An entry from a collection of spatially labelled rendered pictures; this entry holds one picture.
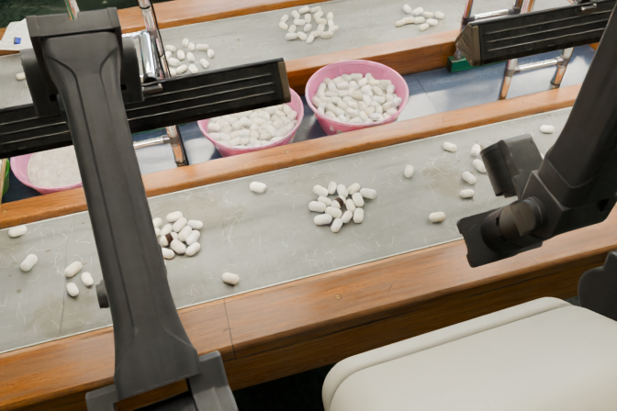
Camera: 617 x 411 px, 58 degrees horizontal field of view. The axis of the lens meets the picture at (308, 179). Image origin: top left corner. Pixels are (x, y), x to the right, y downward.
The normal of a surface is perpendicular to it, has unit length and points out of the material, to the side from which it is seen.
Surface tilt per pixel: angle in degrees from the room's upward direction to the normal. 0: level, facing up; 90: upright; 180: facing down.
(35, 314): 0
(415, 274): 0
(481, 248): 27
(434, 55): 90
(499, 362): 43
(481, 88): 0
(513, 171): 91
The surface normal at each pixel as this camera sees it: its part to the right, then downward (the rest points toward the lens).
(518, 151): 0.09, -0.36
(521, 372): -0.22, -0.97
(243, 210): -0.03, -0.67
